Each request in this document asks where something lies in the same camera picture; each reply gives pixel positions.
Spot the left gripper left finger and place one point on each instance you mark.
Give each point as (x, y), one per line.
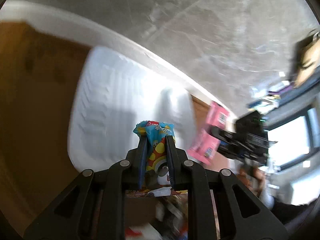
(136, 172)

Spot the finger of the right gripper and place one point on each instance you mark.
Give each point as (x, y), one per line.
(222, 135)

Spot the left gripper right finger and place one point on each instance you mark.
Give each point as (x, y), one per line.
(175, 160)

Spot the pink snack packet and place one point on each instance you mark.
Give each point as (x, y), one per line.
(204, 146)

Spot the light blue cartoon snack bag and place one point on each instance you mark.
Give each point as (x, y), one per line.
(157, 171)

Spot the person's right hand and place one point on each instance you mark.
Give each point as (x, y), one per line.
(253, 178)

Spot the beige red snack packet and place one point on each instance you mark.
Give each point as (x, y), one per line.
(161, 192)

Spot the white plastic tray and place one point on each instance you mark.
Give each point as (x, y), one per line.
(114, 93)

